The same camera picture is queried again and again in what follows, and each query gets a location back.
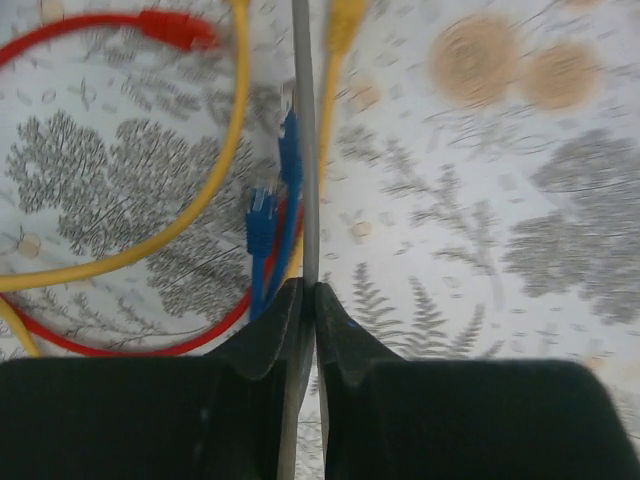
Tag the floral table mat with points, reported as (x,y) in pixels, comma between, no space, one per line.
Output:
(464,175)

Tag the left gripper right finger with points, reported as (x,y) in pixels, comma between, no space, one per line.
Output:
(391,418)

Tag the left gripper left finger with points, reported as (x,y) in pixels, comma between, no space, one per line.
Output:
(229,414)

